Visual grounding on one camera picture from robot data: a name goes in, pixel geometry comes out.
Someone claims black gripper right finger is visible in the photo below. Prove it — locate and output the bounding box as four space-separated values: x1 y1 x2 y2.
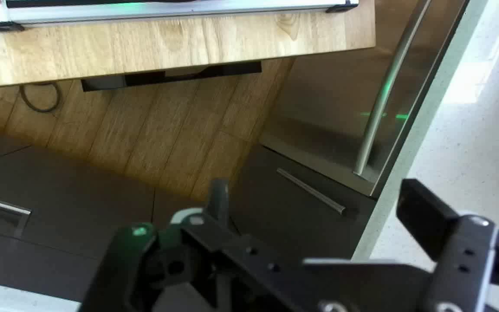
394 177 499 312

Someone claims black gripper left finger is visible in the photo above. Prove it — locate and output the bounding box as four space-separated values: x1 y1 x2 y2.
79 179 436 312

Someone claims stainless steel dishwasher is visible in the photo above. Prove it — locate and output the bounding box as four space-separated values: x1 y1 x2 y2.
258 0 471 198

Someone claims wooden robot cart top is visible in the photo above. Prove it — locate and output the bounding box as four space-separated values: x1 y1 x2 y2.
0 0 377 92

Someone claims dark cabinet door vertical handle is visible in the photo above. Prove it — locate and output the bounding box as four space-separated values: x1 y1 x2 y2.
225 144 377 262

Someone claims dark cabinet with horizontal handle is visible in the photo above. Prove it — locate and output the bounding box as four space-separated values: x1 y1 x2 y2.
0 125 159 303

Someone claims black underside bracket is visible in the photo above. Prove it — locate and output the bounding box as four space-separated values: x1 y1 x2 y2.
79 59 263 94

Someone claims aluminium frame rail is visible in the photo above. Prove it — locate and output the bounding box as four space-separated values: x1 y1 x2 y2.
0 0 360 33

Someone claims black cable loop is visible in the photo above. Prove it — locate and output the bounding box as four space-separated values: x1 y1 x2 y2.
19 82 62 115

